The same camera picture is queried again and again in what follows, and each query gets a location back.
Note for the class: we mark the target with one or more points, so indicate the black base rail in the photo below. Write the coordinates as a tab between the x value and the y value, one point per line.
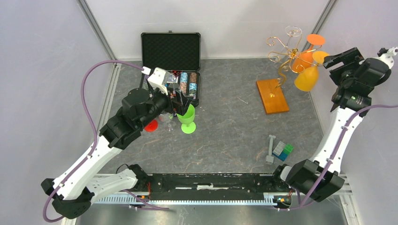
211	186

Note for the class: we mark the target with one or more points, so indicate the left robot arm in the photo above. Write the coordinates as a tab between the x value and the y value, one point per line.
72	193

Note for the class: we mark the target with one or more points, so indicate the green plastic wine glass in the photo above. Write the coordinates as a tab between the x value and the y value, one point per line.
188	125

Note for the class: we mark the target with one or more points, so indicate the orange plastic wine glass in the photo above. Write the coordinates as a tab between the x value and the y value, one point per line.
305	58

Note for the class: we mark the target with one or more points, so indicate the clear wine glass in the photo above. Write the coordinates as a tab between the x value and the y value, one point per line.
294	35
167	119

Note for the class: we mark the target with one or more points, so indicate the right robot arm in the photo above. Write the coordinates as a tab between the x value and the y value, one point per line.
355	78

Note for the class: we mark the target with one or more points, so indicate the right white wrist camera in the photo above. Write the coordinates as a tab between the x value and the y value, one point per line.
386	56

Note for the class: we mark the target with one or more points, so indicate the black poker chip case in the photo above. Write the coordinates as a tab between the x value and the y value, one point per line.
176	52

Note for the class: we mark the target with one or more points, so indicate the wooden rack base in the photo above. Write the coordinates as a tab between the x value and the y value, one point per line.
272	96

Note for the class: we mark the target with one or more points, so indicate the blue green building blocks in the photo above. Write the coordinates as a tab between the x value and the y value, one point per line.
282	151

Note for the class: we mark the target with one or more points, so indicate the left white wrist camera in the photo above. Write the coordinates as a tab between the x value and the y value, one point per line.
158	78

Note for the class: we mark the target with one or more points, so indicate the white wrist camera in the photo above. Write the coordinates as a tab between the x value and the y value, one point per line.
158	78
386	56

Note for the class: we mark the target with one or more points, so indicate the gold wire glass rack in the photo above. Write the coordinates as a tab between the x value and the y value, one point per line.
288	61

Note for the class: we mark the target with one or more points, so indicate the yellow plastic wine glass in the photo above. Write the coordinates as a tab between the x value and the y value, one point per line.
306	80

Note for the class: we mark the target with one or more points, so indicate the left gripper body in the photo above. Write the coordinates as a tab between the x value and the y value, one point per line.
178	106

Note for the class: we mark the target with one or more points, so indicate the red plastic wine glass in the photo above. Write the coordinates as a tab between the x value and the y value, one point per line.
152	126

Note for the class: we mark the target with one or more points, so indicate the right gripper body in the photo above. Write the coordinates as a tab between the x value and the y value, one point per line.
343	75

